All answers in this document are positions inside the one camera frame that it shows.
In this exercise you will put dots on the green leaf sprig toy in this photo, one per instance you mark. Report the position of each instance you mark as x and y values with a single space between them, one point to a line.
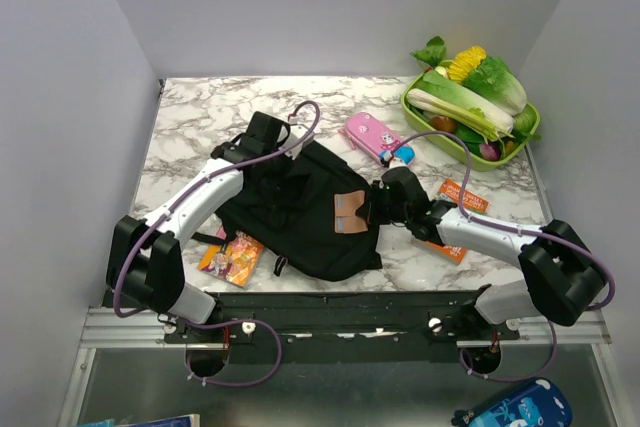
432 53

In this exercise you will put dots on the green lettuce toy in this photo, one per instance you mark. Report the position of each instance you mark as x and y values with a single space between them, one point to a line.
493 80

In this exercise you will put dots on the green vegetable tray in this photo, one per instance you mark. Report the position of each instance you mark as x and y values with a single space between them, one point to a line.
418 120

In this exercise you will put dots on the black student backpack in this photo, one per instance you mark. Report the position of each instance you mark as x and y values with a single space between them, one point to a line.
288 206

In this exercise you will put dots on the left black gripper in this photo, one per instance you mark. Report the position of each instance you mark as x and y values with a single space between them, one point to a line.
276 148

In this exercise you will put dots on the yellow corn toy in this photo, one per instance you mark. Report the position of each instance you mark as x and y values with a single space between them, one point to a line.
465 62

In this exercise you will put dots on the brown leather wallet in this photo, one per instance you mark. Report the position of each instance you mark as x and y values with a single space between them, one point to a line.
346 219

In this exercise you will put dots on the aluminium extrusion rail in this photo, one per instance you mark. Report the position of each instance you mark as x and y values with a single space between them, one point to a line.
103 329

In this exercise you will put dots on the blue pencil case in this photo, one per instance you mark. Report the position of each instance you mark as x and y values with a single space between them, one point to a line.
537 402

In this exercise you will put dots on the Roald Dahl book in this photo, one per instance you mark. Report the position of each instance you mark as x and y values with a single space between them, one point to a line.
232 261

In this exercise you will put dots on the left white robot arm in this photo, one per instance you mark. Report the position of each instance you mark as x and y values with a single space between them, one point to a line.
145 269

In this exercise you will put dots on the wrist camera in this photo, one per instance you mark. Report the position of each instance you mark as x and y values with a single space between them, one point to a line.
299 136
389 161

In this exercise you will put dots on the pink pencil case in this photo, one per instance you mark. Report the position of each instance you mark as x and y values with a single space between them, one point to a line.
370 135

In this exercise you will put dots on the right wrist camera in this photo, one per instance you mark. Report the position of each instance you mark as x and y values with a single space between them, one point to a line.
389 161

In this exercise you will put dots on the napa cabbage toy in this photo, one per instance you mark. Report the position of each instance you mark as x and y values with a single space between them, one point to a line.
436 94

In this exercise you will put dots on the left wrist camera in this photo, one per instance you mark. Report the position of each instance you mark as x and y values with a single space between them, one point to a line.
299 136

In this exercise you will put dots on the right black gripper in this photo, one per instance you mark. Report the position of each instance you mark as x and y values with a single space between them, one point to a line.
376 190

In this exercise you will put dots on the black mounting base rail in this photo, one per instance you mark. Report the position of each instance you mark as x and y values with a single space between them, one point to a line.
331 328

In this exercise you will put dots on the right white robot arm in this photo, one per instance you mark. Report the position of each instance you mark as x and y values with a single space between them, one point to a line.
560 279

